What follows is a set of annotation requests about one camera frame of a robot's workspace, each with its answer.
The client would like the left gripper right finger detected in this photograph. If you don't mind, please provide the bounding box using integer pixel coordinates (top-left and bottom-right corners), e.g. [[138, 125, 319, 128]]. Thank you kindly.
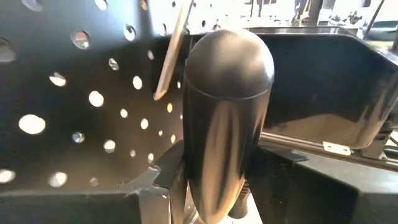
[[244, 145, 398, 224]]

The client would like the black plastic peg board bin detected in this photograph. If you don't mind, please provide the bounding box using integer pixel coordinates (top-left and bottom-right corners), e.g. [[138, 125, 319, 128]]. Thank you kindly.
[[186, 26, 398, 151]]

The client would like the black aluminium table frame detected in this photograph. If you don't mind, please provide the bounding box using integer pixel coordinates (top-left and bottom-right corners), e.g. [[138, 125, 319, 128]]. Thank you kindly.
[[260, 130, 398, 172]]

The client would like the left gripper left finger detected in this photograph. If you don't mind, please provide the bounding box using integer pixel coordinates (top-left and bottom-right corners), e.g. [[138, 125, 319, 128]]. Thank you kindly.
[[0, 141, 189, 224]]

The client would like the black blue handled screwdriver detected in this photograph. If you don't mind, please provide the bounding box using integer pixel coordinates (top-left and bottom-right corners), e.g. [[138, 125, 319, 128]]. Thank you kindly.
[[153, 0, 194, 101]]

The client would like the black peg board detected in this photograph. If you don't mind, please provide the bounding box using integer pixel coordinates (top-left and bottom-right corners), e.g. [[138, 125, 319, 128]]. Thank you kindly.
[[0, 0, 195, 194]]

